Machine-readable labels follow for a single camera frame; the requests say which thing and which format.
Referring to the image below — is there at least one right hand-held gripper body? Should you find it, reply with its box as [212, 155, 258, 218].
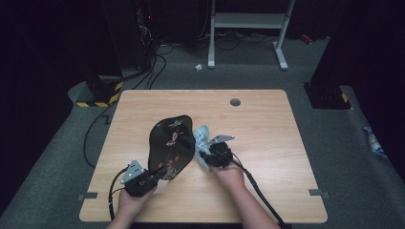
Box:
[203, 135, 236, 170]

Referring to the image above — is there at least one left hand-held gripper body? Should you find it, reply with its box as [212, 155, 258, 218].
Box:
[120, 158, 160, 198]

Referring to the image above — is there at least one blue striped towel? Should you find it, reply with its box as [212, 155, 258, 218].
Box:
[192, 124, 214, 173]

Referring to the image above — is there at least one person's left hand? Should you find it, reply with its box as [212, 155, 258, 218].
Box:
[117, 185, 158, 221]

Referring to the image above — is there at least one person's right hand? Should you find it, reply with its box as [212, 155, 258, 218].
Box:
[209, 159, 246, 193]

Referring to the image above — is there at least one grey tape strip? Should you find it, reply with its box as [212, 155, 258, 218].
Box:
[309, 188, 330, 199]
[76, 192, 99, 202]

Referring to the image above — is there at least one black base with striped tape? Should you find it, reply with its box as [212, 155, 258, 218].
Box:
[304, 81, 353, 111]
[75, 74, 124, 109]

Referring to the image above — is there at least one dark equipment rack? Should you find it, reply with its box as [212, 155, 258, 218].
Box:
[101, 0, 160, 73]

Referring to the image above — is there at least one white metal stand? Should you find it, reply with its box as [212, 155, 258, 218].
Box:
[207, 0, 296, 72]

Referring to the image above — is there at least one small red object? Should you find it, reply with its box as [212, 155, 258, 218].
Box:
[300, 33, 315, 46]

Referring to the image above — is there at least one blue white packet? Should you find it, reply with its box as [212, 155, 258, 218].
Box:
[362, 125, 390, 158]

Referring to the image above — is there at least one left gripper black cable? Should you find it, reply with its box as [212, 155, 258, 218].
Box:
[107, 167, 130, 222]

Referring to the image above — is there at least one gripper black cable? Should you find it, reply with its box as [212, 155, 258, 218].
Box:
[107, 167, 130, 222]
[230, 152, 288, 229]

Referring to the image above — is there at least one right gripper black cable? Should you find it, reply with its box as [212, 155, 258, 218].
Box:
[230, 152, 288, 229]

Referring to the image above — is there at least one black floor cable tangle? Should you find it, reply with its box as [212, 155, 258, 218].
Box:
[197, 29, 276, 52]

